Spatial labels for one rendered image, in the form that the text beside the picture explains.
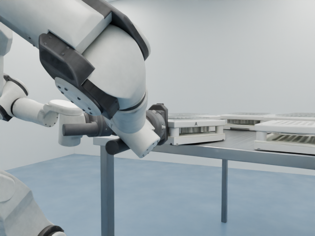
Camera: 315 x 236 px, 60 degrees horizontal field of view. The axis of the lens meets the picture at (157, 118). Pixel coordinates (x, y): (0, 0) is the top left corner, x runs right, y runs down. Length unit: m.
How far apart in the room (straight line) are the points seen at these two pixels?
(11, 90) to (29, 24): 0.62
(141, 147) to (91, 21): 0.32
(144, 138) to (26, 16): 0.34
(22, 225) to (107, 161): 0.42
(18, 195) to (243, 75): 3.97
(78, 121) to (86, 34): 0.50
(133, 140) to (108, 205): 0.60
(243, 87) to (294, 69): 0.73
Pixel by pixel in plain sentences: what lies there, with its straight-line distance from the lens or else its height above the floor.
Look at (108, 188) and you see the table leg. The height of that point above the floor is 0.67.
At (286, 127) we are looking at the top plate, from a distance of 0.79.
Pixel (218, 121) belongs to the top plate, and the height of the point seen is 0.94.
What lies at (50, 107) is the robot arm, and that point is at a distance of 0.85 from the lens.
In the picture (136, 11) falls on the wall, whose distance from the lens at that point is 5.21.
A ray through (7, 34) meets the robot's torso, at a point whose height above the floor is 1.14.
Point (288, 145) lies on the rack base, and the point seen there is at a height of 0.89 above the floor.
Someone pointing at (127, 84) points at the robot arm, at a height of 1.03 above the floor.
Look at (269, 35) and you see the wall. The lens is 4.48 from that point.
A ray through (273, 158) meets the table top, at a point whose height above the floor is 0.86.
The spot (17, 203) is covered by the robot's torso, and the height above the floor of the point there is 0.77.
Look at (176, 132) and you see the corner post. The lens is 0.81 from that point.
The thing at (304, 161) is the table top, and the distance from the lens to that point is 0.78.
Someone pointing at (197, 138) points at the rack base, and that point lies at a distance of 0.87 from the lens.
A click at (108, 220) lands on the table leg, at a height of 0.54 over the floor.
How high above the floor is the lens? 1.00
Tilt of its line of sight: 3 degrees down
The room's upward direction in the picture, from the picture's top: straight up
